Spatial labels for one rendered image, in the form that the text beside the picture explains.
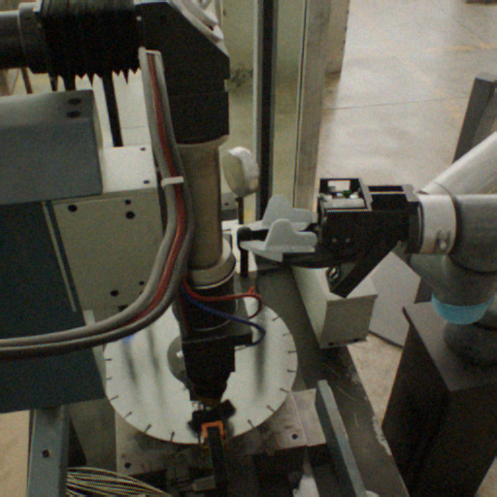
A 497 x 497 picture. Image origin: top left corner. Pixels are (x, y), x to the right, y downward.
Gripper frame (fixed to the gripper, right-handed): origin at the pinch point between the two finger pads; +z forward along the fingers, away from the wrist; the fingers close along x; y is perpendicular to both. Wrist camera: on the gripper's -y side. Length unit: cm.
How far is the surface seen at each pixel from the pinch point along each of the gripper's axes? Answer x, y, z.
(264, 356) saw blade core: -6.2, -30.7, -2.6
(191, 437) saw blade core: 8.8, -30.6, 9.1
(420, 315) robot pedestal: -33, -51, -40
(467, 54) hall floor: -368, -126, -177
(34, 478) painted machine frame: 19.9, -21.1, 27.7
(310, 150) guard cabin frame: -55, -20, -15
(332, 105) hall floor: -287, -126, -63
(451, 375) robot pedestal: -16, -51, -43
